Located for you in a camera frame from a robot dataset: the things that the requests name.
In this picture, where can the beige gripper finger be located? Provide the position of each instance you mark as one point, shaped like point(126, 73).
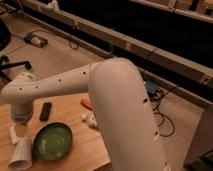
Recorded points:
point(20, 130)

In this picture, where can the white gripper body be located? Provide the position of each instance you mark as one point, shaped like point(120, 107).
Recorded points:
point(22, 113)

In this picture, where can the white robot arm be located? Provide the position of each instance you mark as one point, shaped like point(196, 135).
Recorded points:
point(120, 103)

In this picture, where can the green ceramic bowl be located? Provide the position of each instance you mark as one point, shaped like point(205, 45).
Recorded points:
point(53, 142)

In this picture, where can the white sponge cloth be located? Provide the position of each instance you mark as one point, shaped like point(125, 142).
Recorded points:
point(13, 135)

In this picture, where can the black remote control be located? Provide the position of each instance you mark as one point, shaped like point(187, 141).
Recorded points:
point(45, 112)

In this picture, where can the orange marker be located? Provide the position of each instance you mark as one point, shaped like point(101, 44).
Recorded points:
point(86, 104)

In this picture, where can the white bottle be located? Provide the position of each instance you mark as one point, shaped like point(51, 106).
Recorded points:
point(90, 120)

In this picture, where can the power adapter on floor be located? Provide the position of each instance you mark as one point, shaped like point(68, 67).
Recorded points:
point(35, 40)

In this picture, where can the black office chair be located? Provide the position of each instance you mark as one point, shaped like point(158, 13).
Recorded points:
point(5, 38)

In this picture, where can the blue power box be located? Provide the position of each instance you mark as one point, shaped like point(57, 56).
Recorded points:
point(151, 88)

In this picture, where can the dark cabinet at right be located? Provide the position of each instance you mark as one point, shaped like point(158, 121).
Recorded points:
point(200, 153)

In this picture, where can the long metal rail frame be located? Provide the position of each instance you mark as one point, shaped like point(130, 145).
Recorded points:
point(172, 46)

